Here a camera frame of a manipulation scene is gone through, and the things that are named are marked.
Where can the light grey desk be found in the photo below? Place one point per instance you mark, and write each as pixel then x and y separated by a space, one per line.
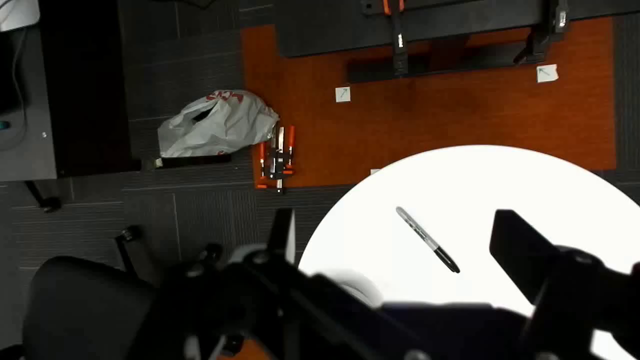
pixel 27 132

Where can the grey black marker pen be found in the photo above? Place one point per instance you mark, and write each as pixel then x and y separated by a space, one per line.
pixel 427 238

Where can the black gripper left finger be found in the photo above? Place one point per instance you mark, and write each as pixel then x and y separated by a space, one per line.
pixel 280 234

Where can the white plastic bag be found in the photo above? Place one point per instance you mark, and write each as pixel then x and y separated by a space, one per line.
pixel 217 123

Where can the orange black bar clamp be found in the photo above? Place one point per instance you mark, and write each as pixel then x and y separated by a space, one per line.
pixel 285 154
pixel 267 165

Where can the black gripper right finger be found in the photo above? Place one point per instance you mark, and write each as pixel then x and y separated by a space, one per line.
pixel 523 253

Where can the black cabinet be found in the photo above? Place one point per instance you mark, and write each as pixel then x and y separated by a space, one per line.
pixel 87 86

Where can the small white paper note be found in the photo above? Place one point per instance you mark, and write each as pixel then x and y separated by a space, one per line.
pixel 547 73
pixel 343 94

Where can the black office chair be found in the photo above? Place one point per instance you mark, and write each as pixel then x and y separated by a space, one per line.
pixel 87 306

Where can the dark grey table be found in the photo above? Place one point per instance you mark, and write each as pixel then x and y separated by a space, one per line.
pixel 467 23

